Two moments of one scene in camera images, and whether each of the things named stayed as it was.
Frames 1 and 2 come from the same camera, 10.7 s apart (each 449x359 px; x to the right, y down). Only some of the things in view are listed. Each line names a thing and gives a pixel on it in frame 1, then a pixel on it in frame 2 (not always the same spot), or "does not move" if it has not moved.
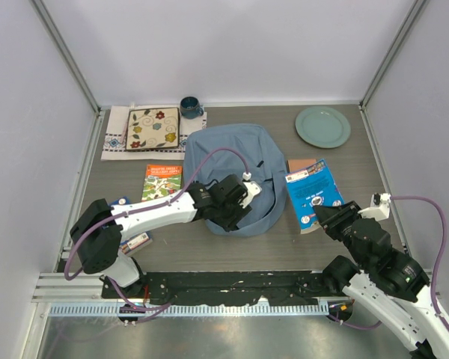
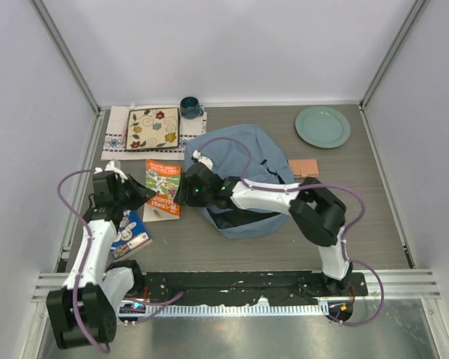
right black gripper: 331,217 -> 185,196
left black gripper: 227,224 -> 142,194
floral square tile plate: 154,128 does not move
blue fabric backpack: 249,152 does not move
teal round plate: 322,127 does not move
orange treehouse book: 160,180 does not move
